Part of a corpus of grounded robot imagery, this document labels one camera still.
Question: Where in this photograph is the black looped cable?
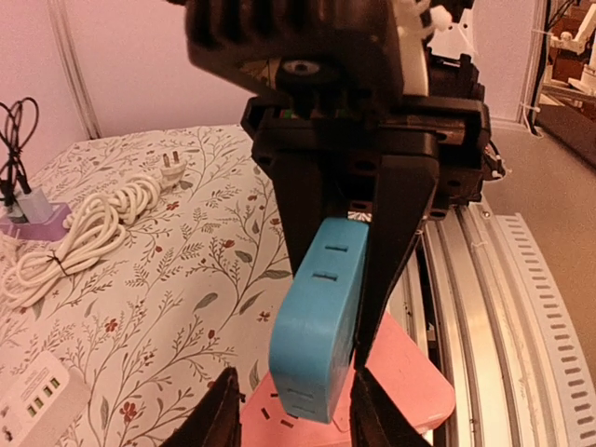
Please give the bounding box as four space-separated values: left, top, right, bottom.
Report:
0 96 40 206

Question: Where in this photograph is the aluminium front rail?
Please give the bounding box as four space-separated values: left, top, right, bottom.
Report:
388 202 595 446

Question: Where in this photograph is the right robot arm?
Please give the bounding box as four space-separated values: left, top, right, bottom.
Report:
242 1 490 366

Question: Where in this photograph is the light blue plug adapter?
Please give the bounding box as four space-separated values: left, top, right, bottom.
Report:
17 187 53 224

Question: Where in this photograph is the white cord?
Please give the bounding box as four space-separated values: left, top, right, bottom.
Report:
0 149 192 309

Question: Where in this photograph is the white power strip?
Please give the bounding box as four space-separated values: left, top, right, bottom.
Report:
1 351 91 446

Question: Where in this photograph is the right aluminium frame post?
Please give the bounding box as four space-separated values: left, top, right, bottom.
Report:
47 0 102 140

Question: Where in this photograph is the floral table mat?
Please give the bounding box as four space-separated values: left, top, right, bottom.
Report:
1 125 291 446

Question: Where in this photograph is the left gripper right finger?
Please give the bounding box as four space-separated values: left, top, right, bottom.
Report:
349 368 429 447

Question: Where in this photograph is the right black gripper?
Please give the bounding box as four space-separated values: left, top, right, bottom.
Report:
241 97 491 368

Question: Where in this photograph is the teal plug adapter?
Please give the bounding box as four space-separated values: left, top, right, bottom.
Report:
7 207 27 224

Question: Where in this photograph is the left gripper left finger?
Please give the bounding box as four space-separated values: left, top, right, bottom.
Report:
162 367 241 447

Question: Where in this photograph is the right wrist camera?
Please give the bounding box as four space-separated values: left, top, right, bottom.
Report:
184 1 404 115

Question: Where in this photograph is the purple power strip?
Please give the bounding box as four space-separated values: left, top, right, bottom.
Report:
1 203 71 242

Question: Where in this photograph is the pink triangular power strip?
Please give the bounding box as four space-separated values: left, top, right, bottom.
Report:
240 314 455 447

